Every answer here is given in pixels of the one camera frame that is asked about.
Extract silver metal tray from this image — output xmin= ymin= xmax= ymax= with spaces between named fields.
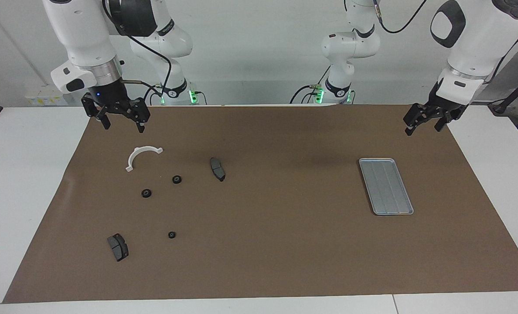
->
xmin=358 ymin=157 xmax=415 ymax=216

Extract black stand pole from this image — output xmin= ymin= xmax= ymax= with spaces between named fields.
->
xmin=488 ymin=70 xmax=518 ymax=116

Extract single grey brake pad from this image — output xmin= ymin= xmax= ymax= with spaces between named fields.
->
xmin=210 ymin=157 xmax=226 ymax=182

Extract stacked grey brake pads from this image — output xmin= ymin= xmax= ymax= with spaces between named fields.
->
xmin=107 ymin=233 xmax=129 ymax=262

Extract brown table mat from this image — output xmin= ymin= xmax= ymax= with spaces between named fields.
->
xmin=3 ymin=104 xmax=518 ymax=304

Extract white curved plastic bracket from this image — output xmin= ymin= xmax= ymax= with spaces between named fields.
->
xmin=125 ymin=146 xmax=164 ymax=172

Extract black base power cable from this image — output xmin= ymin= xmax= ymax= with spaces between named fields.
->
xmin=141 ymin=84 xmax=161 ymax=106
xmin=290 ymin=65 xmax=330 ymax=104

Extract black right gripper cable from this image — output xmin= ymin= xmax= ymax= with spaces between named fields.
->
xmin=102 ymin=0 xmax=172 ymax=103

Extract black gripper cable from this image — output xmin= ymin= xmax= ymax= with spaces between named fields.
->
xmin=372 ymin=0 xmax=518 ymax=83
xmin=102 ymin=0 xmax=172 ymax=103

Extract white wall socket box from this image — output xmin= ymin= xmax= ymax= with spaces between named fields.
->
xmin=25 ymin=84 xmax=74 ymax=106

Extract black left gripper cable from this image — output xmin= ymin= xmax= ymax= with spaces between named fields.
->
xmin=372 ymin=0 xmax=518 ymax=83

